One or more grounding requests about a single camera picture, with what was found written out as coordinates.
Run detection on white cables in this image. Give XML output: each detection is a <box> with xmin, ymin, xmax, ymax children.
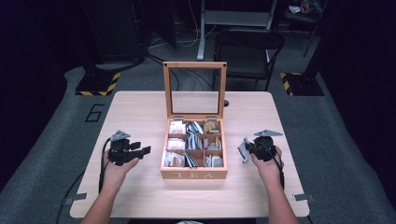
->
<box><xmin>148</xmin><ymin>0</ymin><xmax>219</xmax><ymax>49</ymax></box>

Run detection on group of assorted tea packets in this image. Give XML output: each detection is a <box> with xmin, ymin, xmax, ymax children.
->
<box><xmin>163</xmin><ymin>119</ymin><xmax>224</xmax><ymax>169</ymax></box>

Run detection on black folding chair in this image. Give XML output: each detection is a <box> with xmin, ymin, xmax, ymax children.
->
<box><xmin>211</xmin><ymin>27</ymin><xmax>286</xmax><ymax>92</ymax></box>

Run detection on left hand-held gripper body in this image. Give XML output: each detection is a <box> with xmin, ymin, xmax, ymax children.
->
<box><xmin>107</xmin><ymin>130</ymin><xmax>138</xmax><ymax>167</ymax></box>

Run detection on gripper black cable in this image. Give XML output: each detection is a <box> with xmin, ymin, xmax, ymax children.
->
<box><xmin>97</xmin><ymin>136</ymin><xmax>113</xmax><ymax>195</ymax></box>
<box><xmin>261</xmin><ymin>141</ymin><xmax>286</xmax><ymax>191</ymax></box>

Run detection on hazard-striped black base plate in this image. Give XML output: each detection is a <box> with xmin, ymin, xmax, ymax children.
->
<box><xmin>278</xmin><ymin>72</ymin><xmax>326</xmax><ymax>97</ymax></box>
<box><xmin>74</xmin><ymin>71</ymin><xmax>121</xmax><ymax>97</ymax></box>

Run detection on black equipment cabinet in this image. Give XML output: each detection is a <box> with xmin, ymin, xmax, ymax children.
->
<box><xmin>78</xmin><ymin>0</ymin><xmax>150</xmax><ymax>64</ymax></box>

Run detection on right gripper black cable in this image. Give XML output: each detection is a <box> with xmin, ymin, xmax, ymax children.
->
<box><xmin>261</xmin><ymin>141</ymin><xmax>286</xmax><ymax>191</ymax></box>

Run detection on white metal desk frame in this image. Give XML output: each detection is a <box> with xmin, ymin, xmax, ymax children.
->
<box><xmin>196</xmin><ymin>0</ymin><xmax>278</xmax><ymax>62</ymax></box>

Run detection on grey tape strip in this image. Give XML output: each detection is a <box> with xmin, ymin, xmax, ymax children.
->
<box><xmin>63</xmin><ymin>192</ymin><xmax>88</xmax><ymax>205</ymax></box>

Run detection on wooden tea box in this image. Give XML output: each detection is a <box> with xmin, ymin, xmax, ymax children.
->
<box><xmin>160</xmin><ymin>61</ymin><xmax>229</xmax><ymax>180</ymax></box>

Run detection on person's left hand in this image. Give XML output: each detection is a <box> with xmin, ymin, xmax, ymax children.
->
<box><xmin>102</xmin><ymin>150</ymin><xmax>140</xmax><ymax>191</ymax></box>

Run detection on bundle of black floor cables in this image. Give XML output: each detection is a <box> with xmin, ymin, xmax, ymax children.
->
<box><xmin>146</xmin><ymin>52</ymin><xmax>215</xmax><ymax>92</ymax></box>

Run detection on black cable on floor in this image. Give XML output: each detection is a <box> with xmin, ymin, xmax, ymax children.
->
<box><xmin>55</xmin><ymin>171</ymin><xmax>86</xmax><ymax>224</ymax></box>

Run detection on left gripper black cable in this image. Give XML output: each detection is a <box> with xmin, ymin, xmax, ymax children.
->
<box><xmin>97</xmin><ymin>136</ymin><xmax>113</xmax><ymax>195</ymax></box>

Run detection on single grey foil tea bag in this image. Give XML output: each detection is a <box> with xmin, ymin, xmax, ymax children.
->
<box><xmin>235</xmin><ymin>136</ymin><xmax>254</xmax><ymax>164</ymax></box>

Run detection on dark stand with clutter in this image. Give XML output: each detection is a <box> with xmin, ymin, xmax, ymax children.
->
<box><xmin>279</xmin><ymin>0</ymin><xmax>328</xmax><ymax>59</ymax></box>

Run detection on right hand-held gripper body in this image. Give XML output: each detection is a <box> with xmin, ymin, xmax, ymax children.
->
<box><xmin>253</xmin><ymin>129</ymin><xmax>284</xmax><ymax>163</ymax></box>

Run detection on dark curtain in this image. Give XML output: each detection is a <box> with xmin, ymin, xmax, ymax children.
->
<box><xmin>0</xmin><ymin>0</ymin><xmax>68</xmax><ymax>191</ymax></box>
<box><xmin>319</xmin><ymin>0</ymin><xmax>396</xmax><ymax>207</ymax></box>

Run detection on person's right hand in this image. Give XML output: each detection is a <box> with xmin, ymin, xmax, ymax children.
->
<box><xmin>249</xmin><ymin>146</ymin><xmax>284</xmax><ymax>188</ymax></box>

